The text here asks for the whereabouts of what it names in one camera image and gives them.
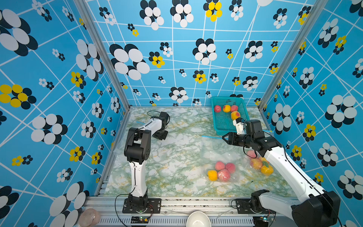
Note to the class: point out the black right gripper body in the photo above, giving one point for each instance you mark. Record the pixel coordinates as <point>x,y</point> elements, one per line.
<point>241,140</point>

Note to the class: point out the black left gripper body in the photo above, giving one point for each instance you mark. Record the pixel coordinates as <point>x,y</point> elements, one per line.
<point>161,135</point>

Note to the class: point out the pink red peach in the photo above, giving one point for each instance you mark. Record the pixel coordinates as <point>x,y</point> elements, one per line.
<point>251,154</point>

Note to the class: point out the teal plastic basket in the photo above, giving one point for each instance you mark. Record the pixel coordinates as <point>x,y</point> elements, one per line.
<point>222,121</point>

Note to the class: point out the clear zip-top bag blue zipper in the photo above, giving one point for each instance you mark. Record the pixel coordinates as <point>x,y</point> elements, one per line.
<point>261,159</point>

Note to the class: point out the orange red peach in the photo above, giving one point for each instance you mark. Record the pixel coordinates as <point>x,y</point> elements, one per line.
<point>235,115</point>

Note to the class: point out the yellow orange peach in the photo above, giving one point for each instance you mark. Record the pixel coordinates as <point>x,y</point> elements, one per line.
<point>212,175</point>

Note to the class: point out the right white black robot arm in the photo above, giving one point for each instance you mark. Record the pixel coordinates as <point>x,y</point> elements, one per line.
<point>314,206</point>

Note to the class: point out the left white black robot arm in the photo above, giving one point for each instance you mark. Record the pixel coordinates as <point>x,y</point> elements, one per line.
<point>138,197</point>

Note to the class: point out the white bowl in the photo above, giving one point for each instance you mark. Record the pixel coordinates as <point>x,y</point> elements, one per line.
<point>198,219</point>

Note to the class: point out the pink translucent object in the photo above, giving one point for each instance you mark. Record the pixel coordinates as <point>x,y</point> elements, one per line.
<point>89,218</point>

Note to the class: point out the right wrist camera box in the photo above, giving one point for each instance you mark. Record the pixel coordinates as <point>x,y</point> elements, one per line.
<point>247,126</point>

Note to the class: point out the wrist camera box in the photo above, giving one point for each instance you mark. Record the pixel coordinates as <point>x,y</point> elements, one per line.
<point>247,126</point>
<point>164,116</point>

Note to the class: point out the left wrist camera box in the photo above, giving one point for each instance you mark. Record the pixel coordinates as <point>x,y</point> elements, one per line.
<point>164,116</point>

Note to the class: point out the aluminium front rail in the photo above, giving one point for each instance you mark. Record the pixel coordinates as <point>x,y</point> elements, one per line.
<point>174,212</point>

